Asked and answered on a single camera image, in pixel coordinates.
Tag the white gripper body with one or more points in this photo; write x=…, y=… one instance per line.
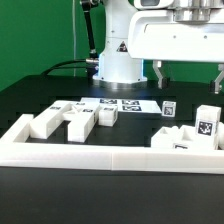
x=154, y=35

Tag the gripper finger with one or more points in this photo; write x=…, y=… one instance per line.
x=215, y=85
x=163, y=80

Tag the white chair seat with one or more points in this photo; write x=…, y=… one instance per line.
x=186, y=137

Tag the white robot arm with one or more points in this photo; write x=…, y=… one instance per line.
x=117, y=68

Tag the white chair back part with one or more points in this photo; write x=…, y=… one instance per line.
x=82, y=118

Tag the white long chair part left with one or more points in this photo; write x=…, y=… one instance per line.
x=43, y=125

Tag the white tag base sheet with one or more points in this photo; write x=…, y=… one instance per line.
x=127, y=105

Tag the white U-shaped fence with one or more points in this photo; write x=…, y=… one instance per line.
x=16, y=151

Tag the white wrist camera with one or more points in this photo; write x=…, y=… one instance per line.
x=152, y=4

